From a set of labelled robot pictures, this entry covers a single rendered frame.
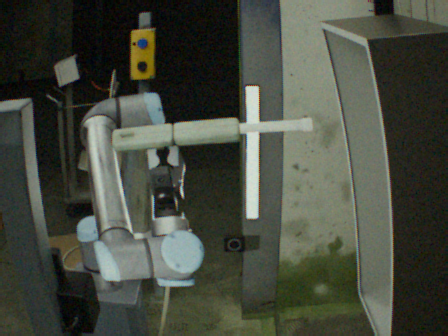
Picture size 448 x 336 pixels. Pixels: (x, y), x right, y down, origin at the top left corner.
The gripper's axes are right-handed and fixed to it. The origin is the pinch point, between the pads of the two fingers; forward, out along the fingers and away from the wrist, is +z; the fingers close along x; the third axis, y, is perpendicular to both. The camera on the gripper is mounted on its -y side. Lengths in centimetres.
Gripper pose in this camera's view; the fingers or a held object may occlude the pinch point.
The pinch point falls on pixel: (162, 137)
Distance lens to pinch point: 139.2
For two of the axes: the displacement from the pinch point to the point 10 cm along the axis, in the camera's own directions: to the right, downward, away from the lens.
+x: 9.9, -1.1, -0.1
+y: 0.4, 3.4, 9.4
